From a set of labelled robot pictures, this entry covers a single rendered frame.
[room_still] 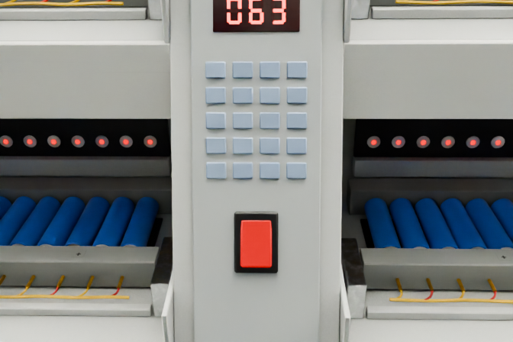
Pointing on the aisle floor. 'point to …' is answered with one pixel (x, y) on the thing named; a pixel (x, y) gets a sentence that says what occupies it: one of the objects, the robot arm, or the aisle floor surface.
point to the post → (180, 56)
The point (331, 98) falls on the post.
